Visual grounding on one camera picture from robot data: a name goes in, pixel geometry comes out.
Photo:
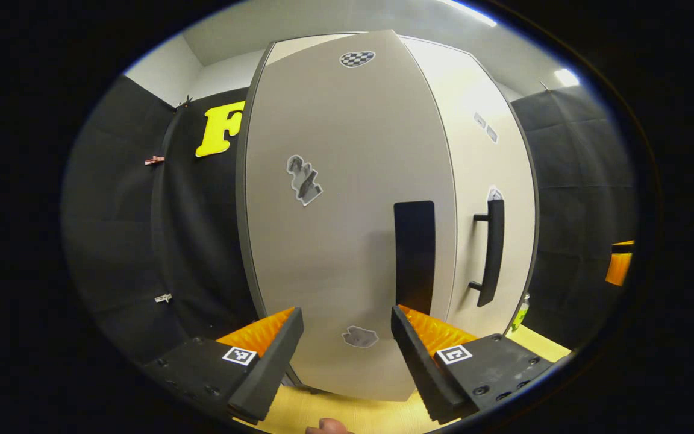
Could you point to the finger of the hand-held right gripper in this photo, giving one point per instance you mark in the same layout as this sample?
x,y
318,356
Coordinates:
x,y
619,268

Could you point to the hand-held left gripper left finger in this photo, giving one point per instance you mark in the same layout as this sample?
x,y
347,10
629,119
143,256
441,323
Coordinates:
x,y
271,367

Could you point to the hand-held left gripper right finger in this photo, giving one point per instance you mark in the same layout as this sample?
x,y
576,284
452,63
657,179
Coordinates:
x,y
420,367

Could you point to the white shoe cabinet door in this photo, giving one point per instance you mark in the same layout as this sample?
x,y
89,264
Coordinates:
x,y
461,163
335,241

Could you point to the white shoe cabinet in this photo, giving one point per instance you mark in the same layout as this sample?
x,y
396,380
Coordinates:
x,y
241,193

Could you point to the green label plastic bottle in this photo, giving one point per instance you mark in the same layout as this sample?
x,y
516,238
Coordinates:
x,y
520,313

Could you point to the silver clip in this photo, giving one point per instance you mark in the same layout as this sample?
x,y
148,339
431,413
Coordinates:
x,y
163,298

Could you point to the small ceiling light panel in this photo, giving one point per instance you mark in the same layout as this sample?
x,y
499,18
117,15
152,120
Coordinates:
x,y
567,77

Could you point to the red clip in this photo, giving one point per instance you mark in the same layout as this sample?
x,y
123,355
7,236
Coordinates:
x,y
154,160

